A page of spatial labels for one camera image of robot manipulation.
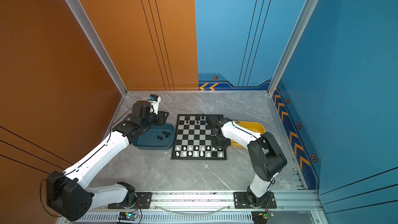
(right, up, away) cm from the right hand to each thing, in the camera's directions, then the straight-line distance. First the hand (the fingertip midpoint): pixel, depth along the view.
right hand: (217, 147), depth 89 cm
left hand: (-28, +21, -8) cm, 36 cm away
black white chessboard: (-14, +4, +3) cm, 15 cm away
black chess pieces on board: (-12, +13, +11) cm, 21 cm away
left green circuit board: (-43, -27, -18) cm, 54 cm away
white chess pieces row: (-5, -2, -2) cm, 6 cm away
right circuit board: (+19, -27, -18) cm, 38 cm away
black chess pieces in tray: (-31, +6, +8) cm, 33 cm away
